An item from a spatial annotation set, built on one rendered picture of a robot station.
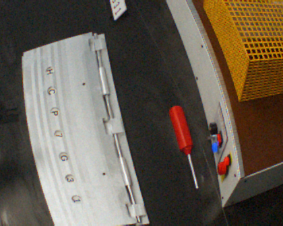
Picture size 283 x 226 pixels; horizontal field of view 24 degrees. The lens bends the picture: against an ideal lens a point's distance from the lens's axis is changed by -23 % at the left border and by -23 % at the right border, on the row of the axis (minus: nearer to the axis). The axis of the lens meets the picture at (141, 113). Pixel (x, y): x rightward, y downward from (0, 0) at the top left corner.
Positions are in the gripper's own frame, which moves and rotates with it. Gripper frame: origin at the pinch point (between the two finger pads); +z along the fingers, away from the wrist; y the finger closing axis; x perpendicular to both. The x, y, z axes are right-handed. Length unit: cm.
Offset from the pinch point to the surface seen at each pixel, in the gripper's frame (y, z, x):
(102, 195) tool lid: 11.0, 19.1, 14.3
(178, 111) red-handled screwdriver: 8.1, 37.2, -0.7
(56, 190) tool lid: 13.1, 9.9, 12.4
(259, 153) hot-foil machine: -10.7, 44.3, 18.7
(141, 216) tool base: 10.8, 25.8, 20.2
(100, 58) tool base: 10.1, 25.0, -14.7
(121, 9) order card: 7.4, 31.1, -26.6
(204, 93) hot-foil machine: 4.6, 42.1, -2.2
